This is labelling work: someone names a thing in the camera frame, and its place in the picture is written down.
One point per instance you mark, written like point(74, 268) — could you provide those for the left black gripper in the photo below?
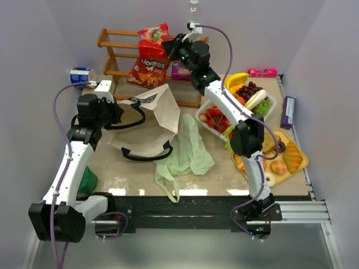
point(114, 111)

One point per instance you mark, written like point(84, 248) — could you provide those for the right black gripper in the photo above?
point(171, 46)

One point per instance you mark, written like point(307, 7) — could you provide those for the purple snack bag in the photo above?
point(179, 71)

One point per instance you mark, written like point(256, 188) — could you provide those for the red snack bag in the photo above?
point(150, 41)

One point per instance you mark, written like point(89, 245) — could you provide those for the beige canvas tote bag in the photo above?
point(148, 125)

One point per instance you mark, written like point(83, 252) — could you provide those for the clear plastic water bottle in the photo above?
point(194, 12)

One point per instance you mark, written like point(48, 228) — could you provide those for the light green plastic bag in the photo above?
point(189, 156)

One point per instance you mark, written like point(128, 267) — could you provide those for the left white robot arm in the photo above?
point(57, 217)

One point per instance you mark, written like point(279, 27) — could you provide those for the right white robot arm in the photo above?
point(248, 129)

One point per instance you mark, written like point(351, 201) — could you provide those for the Doritos chip bag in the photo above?
point(148, 73)

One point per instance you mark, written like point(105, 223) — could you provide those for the blue white can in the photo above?
point(83, 77)

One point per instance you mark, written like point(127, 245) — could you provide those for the yellow banana bunch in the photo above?
point(235, 81)

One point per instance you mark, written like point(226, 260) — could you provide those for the green cloth bundle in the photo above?
point(88, 183)

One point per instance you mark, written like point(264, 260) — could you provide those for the wooden shelf rack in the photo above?
point(122, 52)

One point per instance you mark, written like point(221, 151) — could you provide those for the red cherries pile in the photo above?
point(215, 119)

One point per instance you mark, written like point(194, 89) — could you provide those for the dark red grapes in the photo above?
point(247, 91)

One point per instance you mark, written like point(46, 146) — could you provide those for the small orange pumpkin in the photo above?
point(240, 100)

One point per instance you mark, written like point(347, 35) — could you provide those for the green celery stalk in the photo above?
point(256, 99)

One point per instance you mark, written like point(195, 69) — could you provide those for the pink box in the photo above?
point(267, 73)

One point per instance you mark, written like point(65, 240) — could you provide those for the red apple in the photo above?
point(231, 135)

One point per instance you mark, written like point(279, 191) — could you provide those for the green grapes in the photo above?
point(263, 107)

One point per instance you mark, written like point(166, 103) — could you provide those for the white fruit tray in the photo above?
point(209, 104)

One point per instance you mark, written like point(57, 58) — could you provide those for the purple box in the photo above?
point(289, 104)

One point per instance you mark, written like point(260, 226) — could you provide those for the brown bread slice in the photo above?
point(269, 143)

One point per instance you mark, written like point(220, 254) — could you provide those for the chocolate donut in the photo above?
point(282, 147)

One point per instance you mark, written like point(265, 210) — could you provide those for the round peach bun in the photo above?
point(279, 167)

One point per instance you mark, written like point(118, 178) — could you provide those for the yellow bread tray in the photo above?
point(267, 162)

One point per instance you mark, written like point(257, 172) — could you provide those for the golden croissant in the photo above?
point(292, 157)

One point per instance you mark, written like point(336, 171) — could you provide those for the white glazed donut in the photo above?
point(270, 179)

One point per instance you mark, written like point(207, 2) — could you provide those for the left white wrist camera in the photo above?
point(104, 90)

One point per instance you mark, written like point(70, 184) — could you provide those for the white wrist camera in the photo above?
point(104, 90)
point(193, 32)

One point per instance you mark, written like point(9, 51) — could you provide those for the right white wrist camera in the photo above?
point(193, 32)

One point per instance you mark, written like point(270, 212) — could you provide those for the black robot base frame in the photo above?
point(190, 213)

